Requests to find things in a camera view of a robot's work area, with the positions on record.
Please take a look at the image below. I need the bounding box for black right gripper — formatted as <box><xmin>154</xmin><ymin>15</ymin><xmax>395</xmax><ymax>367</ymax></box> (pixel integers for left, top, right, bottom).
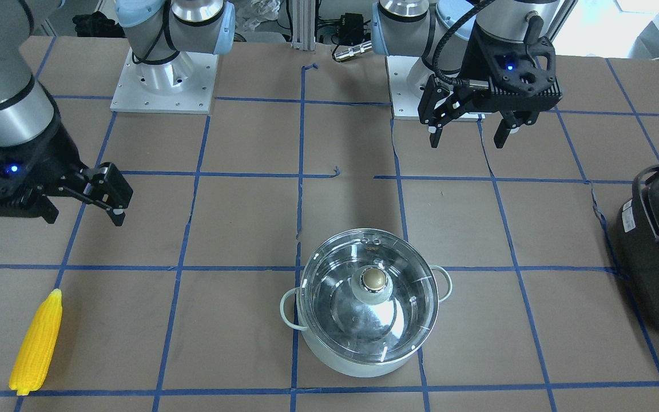
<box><xmin>0</xmin><ymin>123</ymin><xmax>133</xmax><ymax>227</ymax></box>

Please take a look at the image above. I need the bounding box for pale green electric pot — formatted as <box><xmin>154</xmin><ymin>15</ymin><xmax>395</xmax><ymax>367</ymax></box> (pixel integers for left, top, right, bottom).
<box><xmin>279</xmin><ymin>228</ymin><xmax>453</xmax><ymax>378</ymax></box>

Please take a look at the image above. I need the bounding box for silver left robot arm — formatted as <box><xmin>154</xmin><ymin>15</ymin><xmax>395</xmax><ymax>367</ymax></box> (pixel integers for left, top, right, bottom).
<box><xmin>371</xmin><ymin>1</ymin><xmax>564</xmax><ymax>148</ymax></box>

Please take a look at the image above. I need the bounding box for yellow corn cob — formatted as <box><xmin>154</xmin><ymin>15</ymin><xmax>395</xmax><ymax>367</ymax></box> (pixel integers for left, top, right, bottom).
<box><xmin>9</xmin><ymin>288</ymin><xmax>63</xmax><ymax>397</ymax></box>

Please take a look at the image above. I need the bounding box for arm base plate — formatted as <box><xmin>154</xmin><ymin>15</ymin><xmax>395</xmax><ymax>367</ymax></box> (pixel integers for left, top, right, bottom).
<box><xmin>386</xmin><ymin>55</ymin><xmax>485</xmax><ymax>121</ymax></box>
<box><xmin>110</xmin><ymin>51</ymin><xmax>219</xmax><ymax>114</ymax></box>

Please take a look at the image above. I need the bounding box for glass pot lid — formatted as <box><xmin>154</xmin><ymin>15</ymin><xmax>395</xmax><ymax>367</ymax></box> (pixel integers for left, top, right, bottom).
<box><xmin>297</xmin><ymin>228</ymin><xmax>440</xmax><ymax>363</ymax></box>

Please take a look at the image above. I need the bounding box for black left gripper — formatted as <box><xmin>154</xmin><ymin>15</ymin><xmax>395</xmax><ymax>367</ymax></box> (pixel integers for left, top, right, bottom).
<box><xmin>418</xmin><ymin>26</ymin><xmax>563</xmax><ymax>149</ymax></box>

